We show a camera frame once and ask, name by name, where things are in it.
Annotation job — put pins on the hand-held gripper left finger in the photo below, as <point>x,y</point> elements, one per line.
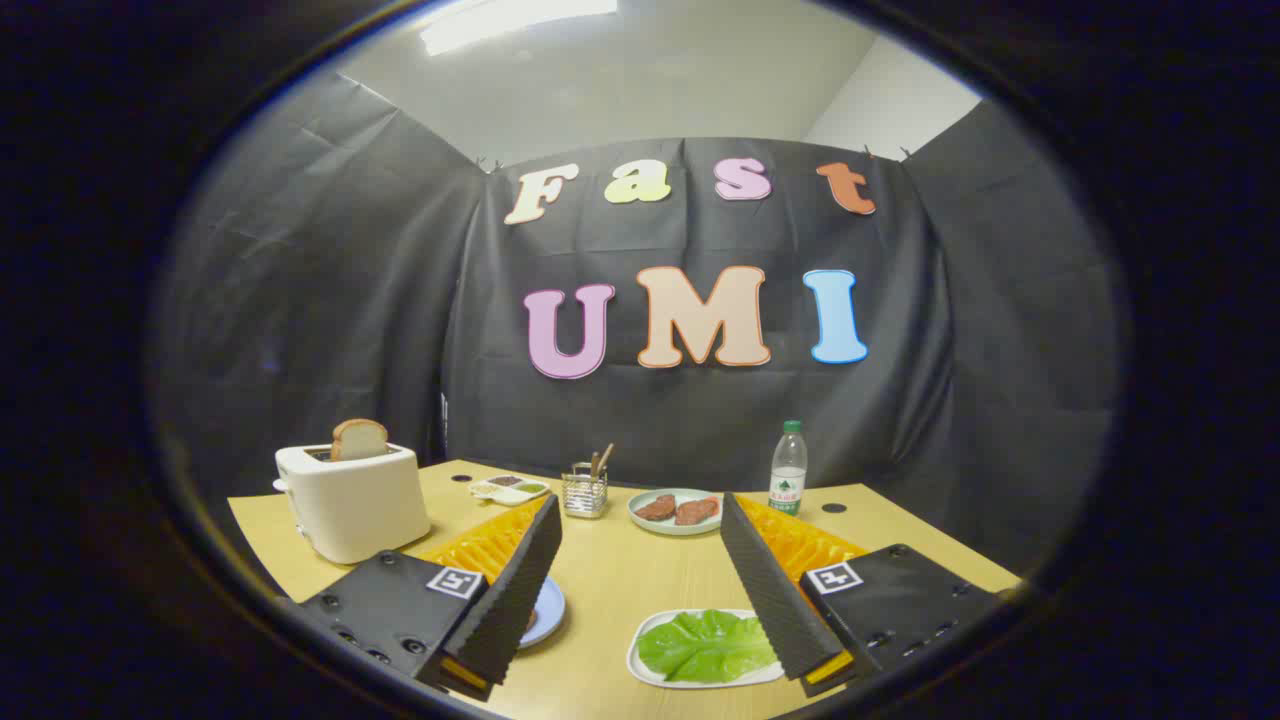
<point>510,600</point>

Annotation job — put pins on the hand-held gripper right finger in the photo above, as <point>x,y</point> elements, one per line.
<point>770,590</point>

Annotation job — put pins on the green lettuce leaf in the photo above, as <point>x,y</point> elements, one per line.
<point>700,648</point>

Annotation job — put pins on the bread slice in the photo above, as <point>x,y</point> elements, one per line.
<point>358,440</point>

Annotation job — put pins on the blue round plate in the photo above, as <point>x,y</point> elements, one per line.
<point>548,610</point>

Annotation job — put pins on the brown meat slice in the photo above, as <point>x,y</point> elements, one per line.
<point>697,511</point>
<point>656,508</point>

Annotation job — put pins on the white divided condiment dish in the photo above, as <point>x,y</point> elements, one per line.
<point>505,492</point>

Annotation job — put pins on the clear plastic water bottle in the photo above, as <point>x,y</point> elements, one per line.
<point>787,480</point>

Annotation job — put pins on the pale green round plate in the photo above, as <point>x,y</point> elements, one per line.
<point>670,528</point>

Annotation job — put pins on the white rectangular plate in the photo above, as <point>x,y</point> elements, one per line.
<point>638,668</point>

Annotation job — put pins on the wooden spoon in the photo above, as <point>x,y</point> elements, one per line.
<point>604,458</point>

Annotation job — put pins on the white toaster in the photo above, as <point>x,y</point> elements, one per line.
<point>360,505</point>

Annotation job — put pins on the black backdrop cloth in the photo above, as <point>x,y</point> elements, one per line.
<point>350,300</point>

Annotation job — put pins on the ceiling light panel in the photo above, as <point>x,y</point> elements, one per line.
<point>500,20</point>

